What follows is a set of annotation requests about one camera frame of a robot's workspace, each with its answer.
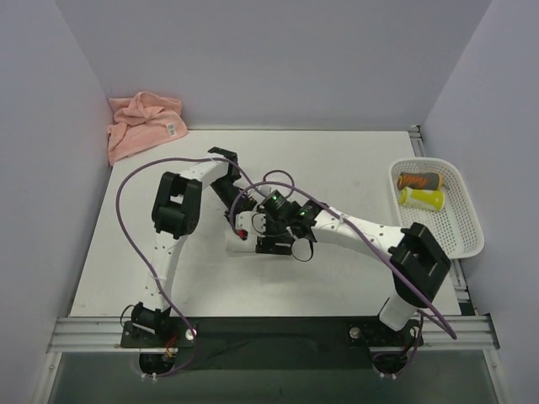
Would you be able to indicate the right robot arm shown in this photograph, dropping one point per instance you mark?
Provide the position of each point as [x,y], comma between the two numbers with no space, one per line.
[418,263]

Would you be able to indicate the pink towel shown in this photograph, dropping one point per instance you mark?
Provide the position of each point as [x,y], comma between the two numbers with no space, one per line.
[142,122]

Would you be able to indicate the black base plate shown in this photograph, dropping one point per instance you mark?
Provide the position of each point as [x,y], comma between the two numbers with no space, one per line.
[280,354]

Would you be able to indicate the white towel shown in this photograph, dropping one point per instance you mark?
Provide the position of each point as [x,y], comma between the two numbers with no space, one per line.
[240,241]

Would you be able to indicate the aluminium front rail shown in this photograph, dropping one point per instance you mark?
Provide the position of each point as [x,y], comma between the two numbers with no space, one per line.
[111,334]

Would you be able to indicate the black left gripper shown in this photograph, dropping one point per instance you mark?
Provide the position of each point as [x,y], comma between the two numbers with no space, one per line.
[235,215]

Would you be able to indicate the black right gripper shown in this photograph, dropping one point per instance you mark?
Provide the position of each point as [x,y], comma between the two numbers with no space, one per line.
[274,245]

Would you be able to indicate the white perforated plastic basket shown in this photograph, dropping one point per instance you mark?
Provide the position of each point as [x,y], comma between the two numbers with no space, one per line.
[456,227]

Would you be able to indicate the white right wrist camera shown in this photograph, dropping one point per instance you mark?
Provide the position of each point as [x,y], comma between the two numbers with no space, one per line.
[250,225]

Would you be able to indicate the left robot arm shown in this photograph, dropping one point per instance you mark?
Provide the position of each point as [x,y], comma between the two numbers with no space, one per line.
[175,216]

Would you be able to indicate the rolled yellow towel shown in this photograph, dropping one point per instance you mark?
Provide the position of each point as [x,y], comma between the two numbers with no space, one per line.
[423,199]

